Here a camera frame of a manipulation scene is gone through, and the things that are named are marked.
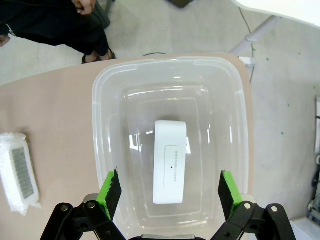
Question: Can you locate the thin black floor cable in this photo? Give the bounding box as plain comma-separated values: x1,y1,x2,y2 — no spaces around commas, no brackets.
238,6,254,35

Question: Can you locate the person's left dark shoe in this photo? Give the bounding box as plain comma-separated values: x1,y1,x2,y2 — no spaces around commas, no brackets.
99,47,117,61

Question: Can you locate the clear plastic storage container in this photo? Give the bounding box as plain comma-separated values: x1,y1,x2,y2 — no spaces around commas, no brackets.
91,56,250,240

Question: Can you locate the thick white table leg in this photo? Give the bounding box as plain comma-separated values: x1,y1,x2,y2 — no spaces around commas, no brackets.
229,14,279,83

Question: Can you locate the person's left hand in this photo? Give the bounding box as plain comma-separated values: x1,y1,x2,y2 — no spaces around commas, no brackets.
71,0,98,16

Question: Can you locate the person in black hoodie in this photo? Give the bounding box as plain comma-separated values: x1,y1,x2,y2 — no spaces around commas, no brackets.
0,0,112,57

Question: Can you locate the white unwrapped digital clock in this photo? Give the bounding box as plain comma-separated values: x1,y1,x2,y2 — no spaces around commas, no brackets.
152,119,188,205

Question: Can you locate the person's right hand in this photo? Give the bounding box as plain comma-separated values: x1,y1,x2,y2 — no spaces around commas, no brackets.
0,34,11,48

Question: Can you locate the grey plastic stool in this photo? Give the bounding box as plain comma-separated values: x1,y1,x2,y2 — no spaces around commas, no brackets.
93,0,111,30

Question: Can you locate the person's right dark shoe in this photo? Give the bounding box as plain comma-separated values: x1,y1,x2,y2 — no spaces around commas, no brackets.
81,51,101,65

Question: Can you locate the person's dark shoe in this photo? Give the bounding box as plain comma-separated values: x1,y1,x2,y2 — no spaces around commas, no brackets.
99,47,117,61
81,51,101,65

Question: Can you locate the white table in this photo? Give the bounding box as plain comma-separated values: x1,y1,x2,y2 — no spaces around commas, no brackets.
231,0,320,27

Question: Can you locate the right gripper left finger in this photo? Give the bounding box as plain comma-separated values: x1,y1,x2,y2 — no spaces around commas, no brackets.
41,169,131,240

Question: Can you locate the bubble-wrapped clock showing grid face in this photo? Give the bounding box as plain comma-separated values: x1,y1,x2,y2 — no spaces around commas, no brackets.
0,132,42,216

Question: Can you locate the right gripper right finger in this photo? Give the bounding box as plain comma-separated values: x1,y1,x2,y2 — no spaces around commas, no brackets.
209,169,297,240

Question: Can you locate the dark floor board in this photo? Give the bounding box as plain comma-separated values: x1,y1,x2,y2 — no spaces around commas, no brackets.
166,0,199,9

